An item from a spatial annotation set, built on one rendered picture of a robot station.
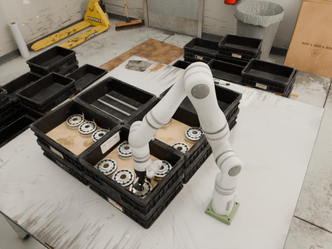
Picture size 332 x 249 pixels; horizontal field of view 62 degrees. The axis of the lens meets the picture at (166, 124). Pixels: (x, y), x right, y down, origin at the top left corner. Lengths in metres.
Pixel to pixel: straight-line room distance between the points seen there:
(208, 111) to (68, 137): 0.93
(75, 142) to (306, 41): 3.10
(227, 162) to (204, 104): 0.32
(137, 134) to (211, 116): 0.27
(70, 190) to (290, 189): 1.11
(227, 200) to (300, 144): 0.69
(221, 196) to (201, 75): 0.61
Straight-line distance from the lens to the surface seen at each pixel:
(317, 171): 2.68
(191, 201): 1.40
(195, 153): 1.39
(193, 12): 4.50
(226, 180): 1.16
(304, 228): 2.30
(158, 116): 0.93
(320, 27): 3.88
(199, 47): 3.42
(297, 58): 3.95
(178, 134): 1.51
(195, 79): 0.82
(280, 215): 1.44
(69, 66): 3.04
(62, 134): 1.64
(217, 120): 0.93
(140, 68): 2.35
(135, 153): 1.07
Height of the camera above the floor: 1.87
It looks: 41 degrees down
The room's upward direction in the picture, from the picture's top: 2 degrees counter-clockwise
